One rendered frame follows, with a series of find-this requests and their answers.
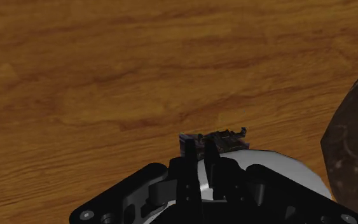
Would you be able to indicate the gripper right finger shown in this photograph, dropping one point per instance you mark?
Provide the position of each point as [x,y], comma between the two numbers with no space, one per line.
[225,180]

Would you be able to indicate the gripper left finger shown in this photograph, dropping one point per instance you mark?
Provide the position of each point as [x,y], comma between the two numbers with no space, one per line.
[190,173]

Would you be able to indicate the small dark blocky object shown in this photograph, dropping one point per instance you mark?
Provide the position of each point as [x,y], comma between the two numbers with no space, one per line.
[228,141]

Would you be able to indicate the dark brown rounded object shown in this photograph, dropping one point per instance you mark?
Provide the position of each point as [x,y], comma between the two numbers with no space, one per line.
[352,142]

